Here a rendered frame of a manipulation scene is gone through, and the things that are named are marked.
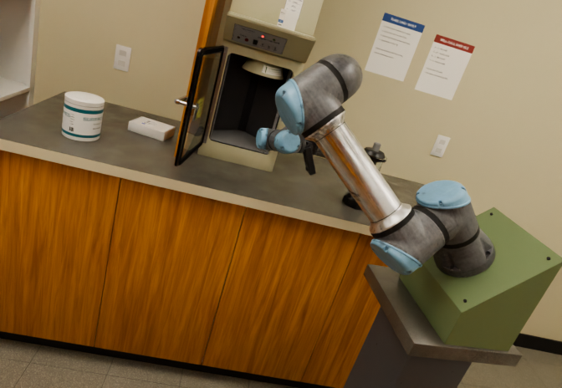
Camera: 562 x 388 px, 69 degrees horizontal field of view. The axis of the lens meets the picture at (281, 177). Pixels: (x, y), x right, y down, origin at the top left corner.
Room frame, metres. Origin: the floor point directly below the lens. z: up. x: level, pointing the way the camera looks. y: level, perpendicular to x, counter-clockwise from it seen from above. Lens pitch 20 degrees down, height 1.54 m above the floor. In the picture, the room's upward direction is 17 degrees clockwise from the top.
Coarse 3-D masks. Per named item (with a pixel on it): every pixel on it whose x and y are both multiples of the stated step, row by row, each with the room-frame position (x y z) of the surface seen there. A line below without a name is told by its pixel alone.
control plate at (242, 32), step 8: (240, 32) 1.53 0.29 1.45; (248, 32) 1.52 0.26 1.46; (256, 32) 1.52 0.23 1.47; (240, 40) 1.56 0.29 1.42; (248, 40) 1.55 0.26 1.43; (264, 40) 1.55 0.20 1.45; (272, 40) 1.54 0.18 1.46; (280, 40) 1.54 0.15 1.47; (264, 48) 1.58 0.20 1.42; (272, 48) 1.57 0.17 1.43; (280, 48) 1.57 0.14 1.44
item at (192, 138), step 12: (204, 60) 1.34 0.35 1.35; (216, 60) 1.49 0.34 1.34; (204, 72) 1.37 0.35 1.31; (216, 72) 1.53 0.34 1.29; (192, 84) 1.27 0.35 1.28; (204, 84) 1.40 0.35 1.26; (204, 96) 1.44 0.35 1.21; (204, 108) 1.48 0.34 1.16; (192, 120) 1.35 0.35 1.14; (204, 120) 1.52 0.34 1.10; (192, 132) 1.39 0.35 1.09; (180, 144) 1.27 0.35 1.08; (192, 144) 1.42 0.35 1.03
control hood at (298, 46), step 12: (228, 12) 1.48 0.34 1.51; (228, 24) 1.51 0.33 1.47; (240, 24) 1.50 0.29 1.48; (252, 24) 1.50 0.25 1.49; (264, 24) 1.50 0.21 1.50; (228, 36) 1.55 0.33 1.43; (288, 36) 1.52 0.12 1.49; (300, 36) 1.52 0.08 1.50; (288, 48) 1.57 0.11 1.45; (300, 48) 1.56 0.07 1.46; (300, 60) 1.61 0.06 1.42
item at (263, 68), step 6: (252, 60) 1.66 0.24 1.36; (258, 60) 1.65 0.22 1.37; (246, 66) 1.66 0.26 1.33; (252, 66) 1.65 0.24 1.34; (258, 66) 1.64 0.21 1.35; (264, 66) 1.64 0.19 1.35; (270, 66) 1.65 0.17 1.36; (276, 66) 1.67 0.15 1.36; (252, 72) 1.63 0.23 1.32; (258, 72) 1.63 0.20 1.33; (264, 72) 1.63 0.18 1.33; (270, 72) 1.64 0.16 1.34; (276, 72) 1.66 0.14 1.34; (282, 72) 1.70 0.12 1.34; (276, 78) 1.66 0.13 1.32; (282, 78) 1.69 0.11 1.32
